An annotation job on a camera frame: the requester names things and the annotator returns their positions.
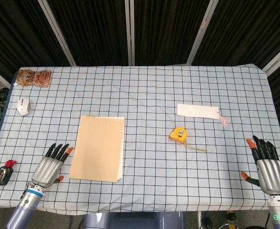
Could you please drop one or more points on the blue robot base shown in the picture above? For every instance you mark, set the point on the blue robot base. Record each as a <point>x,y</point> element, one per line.
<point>134,220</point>

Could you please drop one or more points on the black and red device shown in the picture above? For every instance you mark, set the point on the black and red device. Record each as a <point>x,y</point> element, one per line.
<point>3,174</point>

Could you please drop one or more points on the yellow notebook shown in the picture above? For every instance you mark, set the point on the yellow notebook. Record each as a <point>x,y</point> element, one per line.
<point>98,149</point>

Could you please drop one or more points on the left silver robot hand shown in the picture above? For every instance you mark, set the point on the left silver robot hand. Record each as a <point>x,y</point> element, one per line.
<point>46,170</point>

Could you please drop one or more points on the silver computer mouse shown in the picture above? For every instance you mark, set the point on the silver computer mouse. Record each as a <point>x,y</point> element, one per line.
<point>24,107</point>

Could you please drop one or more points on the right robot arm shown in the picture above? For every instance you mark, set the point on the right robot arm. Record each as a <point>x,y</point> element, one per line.
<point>279,212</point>

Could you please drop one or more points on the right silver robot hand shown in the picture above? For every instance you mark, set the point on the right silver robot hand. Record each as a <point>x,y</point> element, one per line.
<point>271,175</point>

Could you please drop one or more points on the yellow tape measure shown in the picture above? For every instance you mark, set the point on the yellow tape measure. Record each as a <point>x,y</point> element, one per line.
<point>179,135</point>

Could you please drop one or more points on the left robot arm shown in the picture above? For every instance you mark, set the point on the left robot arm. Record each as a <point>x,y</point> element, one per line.
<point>26,204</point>

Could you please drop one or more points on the white bookmark with pink tassel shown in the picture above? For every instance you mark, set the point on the white bookmark with pink tassel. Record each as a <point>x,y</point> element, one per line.
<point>198,112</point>

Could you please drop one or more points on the brown snack pouch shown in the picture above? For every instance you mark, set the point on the brown snack pouch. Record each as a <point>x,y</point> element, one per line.
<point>35,78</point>

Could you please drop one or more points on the blue checkered tablecloth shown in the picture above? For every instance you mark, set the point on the blue checkered tablecloth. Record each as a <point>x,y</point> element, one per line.
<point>142,95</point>

